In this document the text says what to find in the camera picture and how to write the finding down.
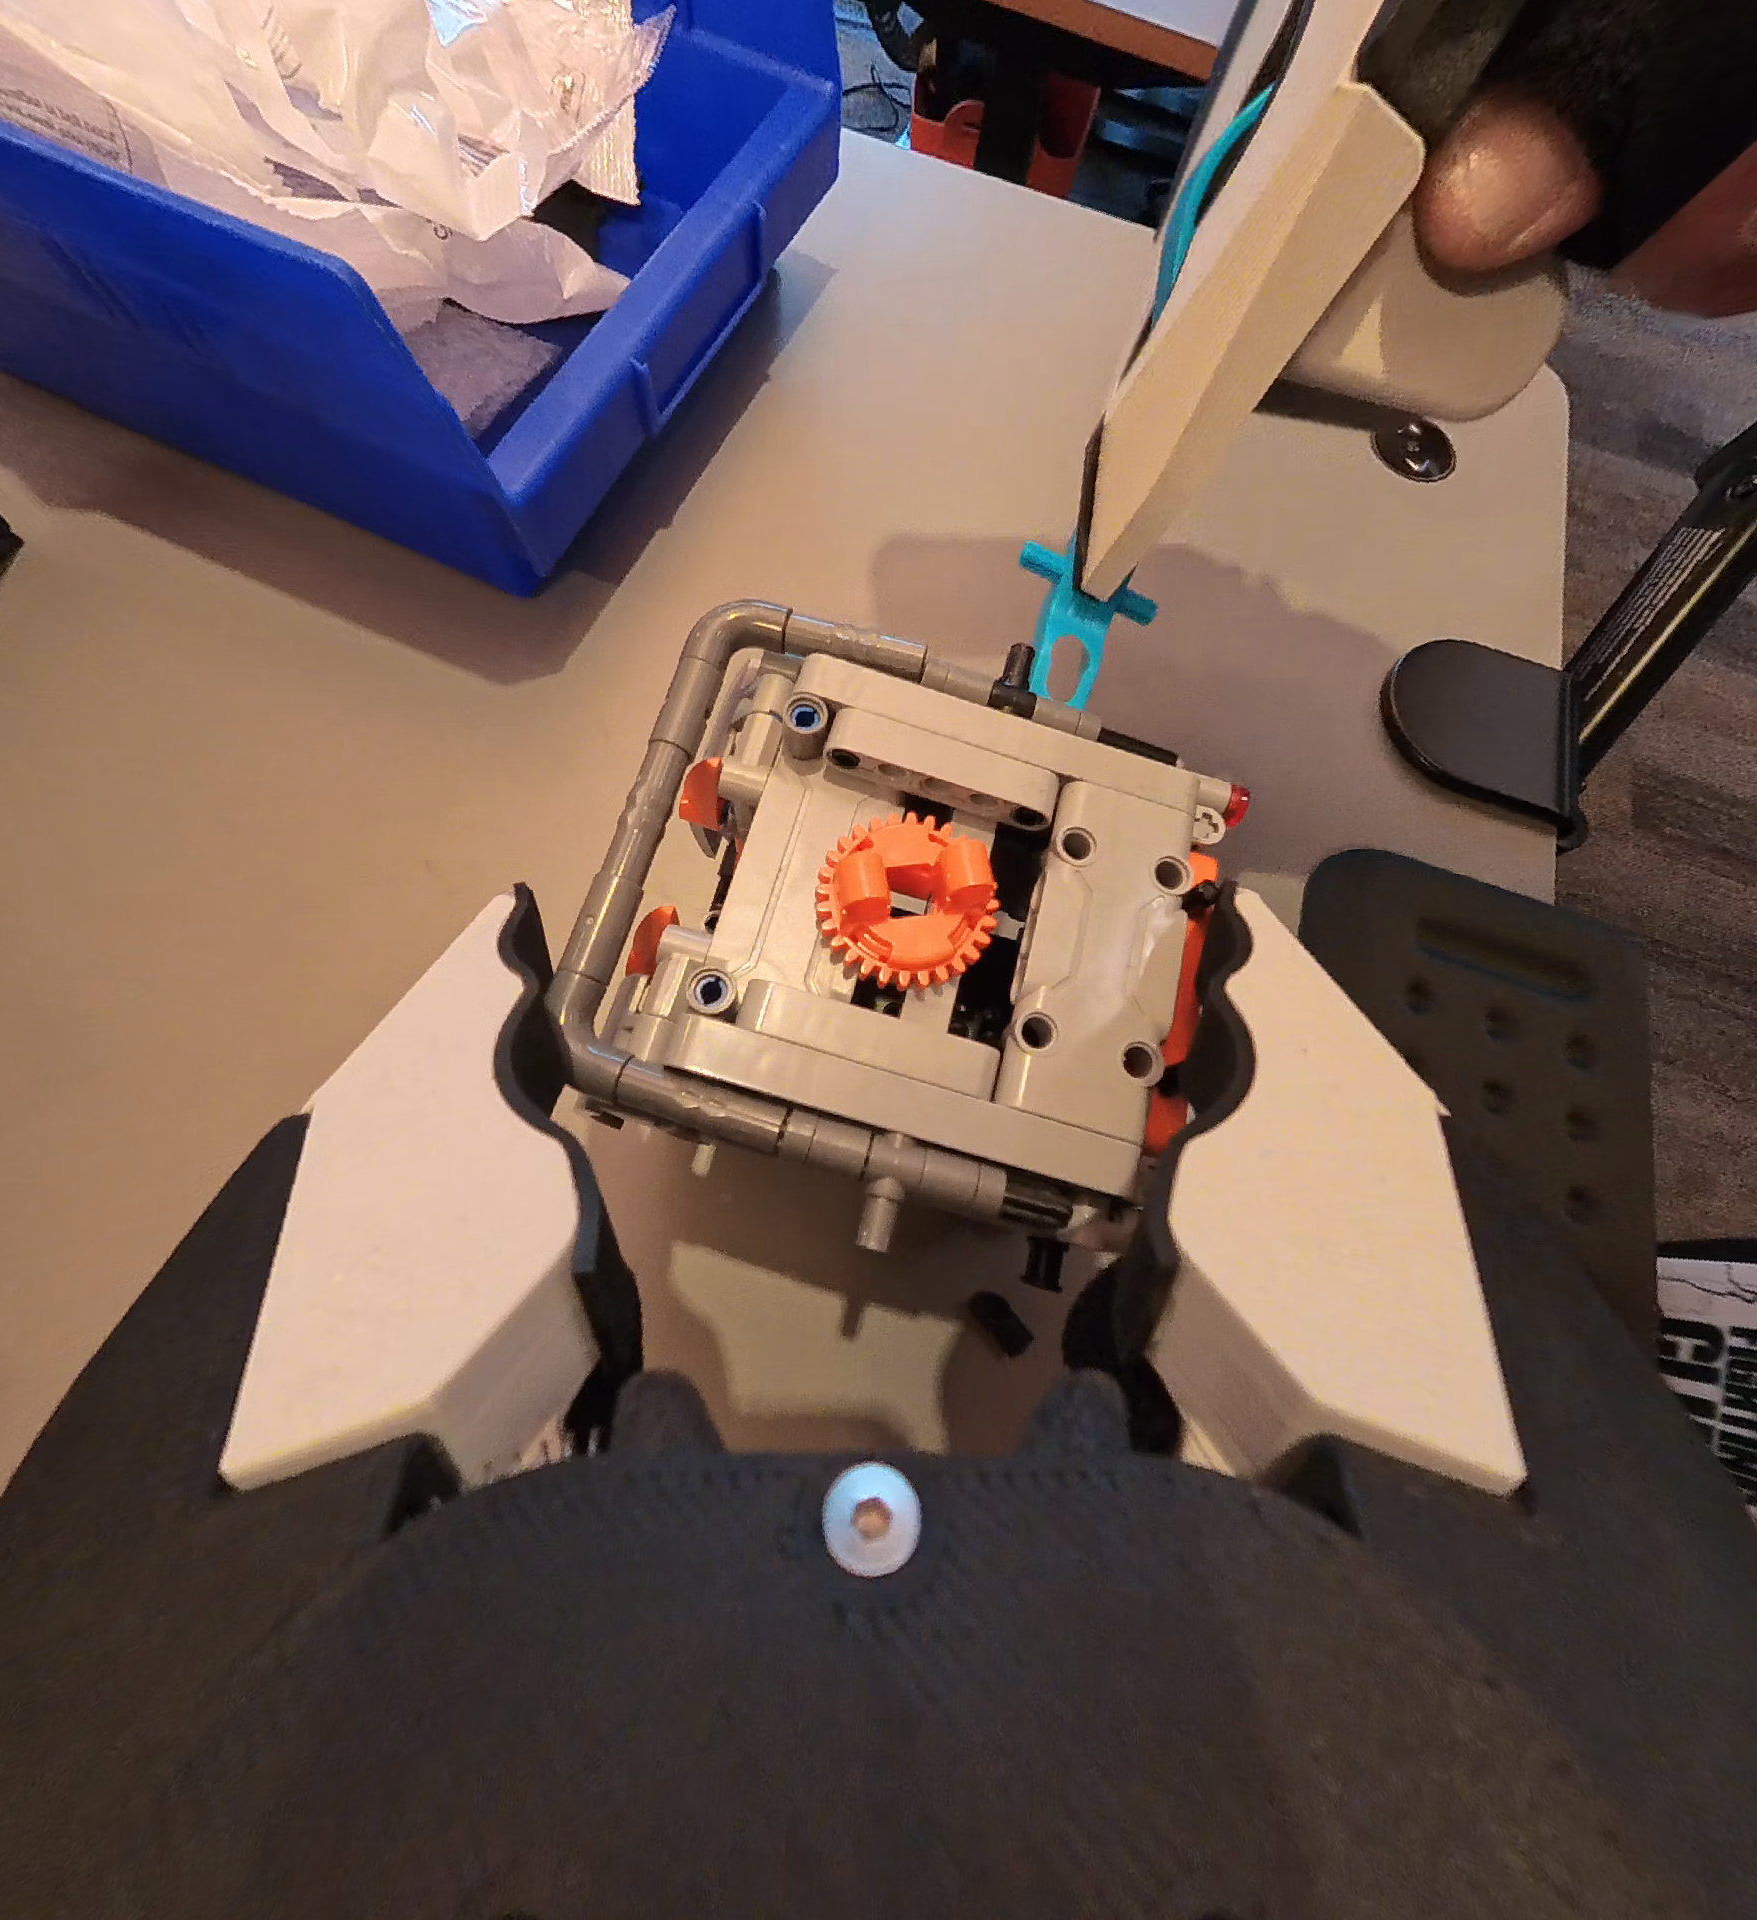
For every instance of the grey toy brick model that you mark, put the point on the grey toy brick model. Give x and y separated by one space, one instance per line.
1103 900

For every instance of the teal brick separator tool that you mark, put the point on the teal brick separator tool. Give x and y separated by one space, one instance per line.
1068 617

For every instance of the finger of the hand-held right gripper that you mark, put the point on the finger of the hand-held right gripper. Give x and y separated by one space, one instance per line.
1270 271

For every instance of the purple cloth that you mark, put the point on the purple cloth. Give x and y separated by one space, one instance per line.
489 376

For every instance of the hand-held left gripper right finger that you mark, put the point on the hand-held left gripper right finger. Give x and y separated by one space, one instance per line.
1330 1261

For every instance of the clear plastic bags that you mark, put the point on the clear plastic bags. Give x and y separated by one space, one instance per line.
279 120

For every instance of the round metal table grommet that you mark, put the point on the round metal table grommet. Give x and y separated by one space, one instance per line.
1415 451

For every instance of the blue plastic bin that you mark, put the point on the blue plastic bin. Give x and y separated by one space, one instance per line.
218 420

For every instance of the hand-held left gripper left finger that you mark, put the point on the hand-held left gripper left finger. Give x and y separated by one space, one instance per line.
416 1261

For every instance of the red metal frame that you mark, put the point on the red metal frame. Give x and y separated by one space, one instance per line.
975 126

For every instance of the person's right hand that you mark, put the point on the person's right hand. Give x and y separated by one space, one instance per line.
1510 197

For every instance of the black stand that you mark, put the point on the black stand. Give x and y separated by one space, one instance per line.
1479 737

